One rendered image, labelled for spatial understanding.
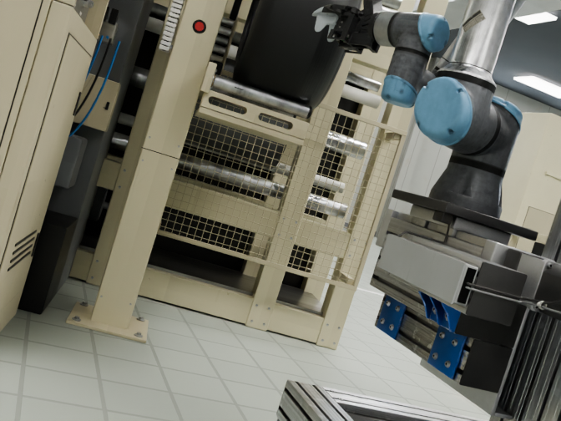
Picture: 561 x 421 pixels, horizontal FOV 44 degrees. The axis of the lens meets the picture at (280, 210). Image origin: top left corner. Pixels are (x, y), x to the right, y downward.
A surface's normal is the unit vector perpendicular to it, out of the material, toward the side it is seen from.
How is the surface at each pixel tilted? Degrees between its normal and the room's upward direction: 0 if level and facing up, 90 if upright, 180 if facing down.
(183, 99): 90
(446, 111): 97
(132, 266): 90
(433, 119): 97
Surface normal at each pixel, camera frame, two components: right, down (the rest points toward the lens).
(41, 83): 0.16, 0.10
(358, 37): -0.63, -0.30
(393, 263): -0.90, -0.26
